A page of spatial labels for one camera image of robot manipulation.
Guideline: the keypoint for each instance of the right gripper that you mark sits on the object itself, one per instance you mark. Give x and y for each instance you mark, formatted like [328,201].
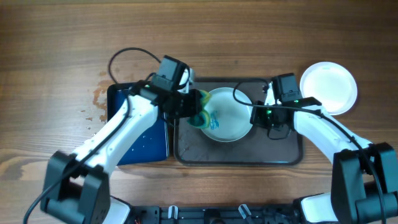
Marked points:
[257,115]

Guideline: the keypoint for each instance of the white plate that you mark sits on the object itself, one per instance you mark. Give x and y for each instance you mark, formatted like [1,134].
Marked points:
[331,84]
[229,119]

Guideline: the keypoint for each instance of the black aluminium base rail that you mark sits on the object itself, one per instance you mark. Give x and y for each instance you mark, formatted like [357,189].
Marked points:
[243,214]

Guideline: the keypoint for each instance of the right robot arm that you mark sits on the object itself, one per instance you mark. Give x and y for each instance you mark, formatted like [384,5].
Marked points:
[364,174]

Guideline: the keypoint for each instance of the green yellow sponge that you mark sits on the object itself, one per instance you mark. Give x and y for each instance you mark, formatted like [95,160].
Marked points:
[202,119]

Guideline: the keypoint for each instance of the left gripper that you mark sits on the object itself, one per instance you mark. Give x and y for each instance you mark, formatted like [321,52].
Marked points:
[195,106]

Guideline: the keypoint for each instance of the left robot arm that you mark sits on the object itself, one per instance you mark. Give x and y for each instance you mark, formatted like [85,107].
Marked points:
[76,188]

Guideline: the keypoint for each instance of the brown serving tray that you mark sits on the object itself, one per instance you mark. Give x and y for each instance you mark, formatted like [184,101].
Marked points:
[193,148]

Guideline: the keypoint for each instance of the black water tray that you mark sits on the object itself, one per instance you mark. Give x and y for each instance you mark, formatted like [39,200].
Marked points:
[151,146]

